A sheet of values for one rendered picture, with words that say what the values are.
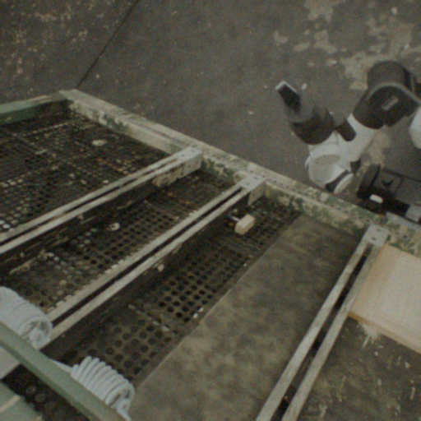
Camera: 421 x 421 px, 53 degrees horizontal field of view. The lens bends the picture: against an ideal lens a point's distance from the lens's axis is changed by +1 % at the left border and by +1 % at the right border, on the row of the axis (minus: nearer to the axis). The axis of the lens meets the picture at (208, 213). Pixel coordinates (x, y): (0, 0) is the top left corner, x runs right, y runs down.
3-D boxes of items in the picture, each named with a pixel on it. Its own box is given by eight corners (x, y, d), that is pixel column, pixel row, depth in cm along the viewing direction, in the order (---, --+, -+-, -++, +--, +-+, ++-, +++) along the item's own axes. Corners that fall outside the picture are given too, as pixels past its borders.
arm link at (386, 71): (353, 100, 121) (380, 57, 111) (381, 113, 121) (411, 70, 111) (351, 121, 113) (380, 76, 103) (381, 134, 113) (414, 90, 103)
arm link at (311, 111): (296, 66, 89) (316, 93, 99) (260, 96, 93) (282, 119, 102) (326, 104, 83) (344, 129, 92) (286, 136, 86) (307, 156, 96)
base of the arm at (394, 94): (358, 91, 121) (377, 53, 113) (401, 105, 120) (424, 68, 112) (356, 117, 110) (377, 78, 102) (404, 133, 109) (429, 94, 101)
